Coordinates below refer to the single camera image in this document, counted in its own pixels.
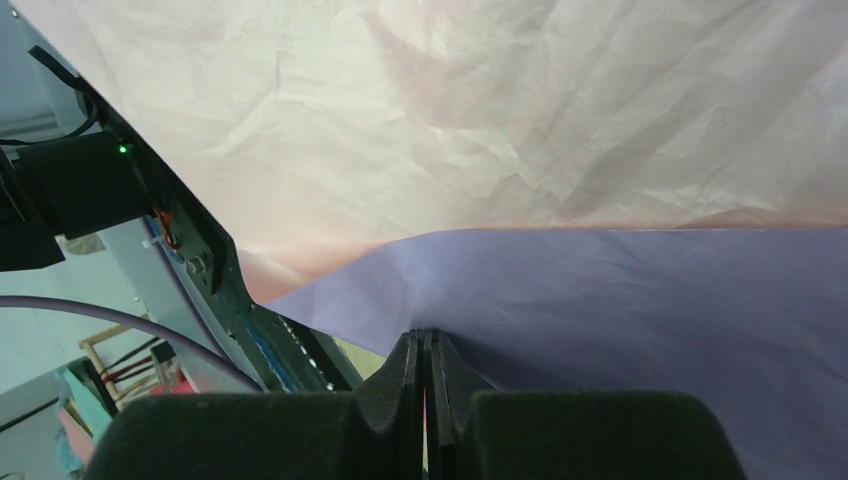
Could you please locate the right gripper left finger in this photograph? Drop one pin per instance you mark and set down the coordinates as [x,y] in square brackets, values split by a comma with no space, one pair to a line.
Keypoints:
[372,432]

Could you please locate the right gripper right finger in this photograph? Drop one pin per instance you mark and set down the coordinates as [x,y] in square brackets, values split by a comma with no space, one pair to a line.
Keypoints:
[476,432]

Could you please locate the pink purple wrapping paper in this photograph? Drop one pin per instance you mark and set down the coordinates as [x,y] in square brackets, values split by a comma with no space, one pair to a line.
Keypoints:
[593,195]

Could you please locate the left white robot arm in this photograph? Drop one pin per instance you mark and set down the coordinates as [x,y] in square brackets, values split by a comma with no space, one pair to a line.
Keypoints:
[68,187]

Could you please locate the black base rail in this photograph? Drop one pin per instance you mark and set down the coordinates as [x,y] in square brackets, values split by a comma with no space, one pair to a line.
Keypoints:
[285,353]

